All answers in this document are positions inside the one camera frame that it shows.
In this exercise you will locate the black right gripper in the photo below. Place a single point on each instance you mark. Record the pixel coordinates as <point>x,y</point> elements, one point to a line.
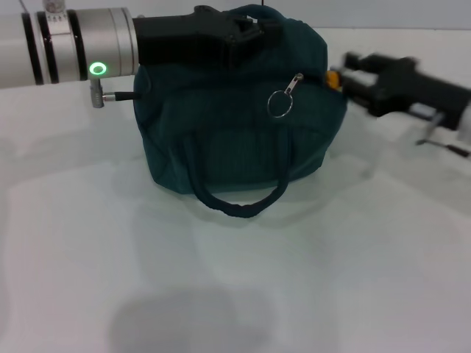
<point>423,88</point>

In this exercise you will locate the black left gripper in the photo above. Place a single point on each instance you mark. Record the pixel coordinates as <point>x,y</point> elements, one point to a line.
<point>184,38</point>

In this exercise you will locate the yellow banana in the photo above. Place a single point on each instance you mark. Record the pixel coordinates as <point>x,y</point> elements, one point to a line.
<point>333,79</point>

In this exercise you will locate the dark teal insulated lunch bag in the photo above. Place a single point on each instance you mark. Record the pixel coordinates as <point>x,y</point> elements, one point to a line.
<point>239,139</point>

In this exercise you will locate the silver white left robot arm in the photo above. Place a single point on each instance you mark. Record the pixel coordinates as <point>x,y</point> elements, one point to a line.
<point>66,44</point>

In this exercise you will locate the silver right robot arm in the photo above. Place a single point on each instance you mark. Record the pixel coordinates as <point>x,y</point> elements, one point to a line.
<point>465,123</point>

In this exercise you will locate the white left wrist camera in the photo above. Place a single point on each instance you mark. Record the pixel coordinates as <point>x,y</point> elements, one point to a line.
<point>54,9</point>

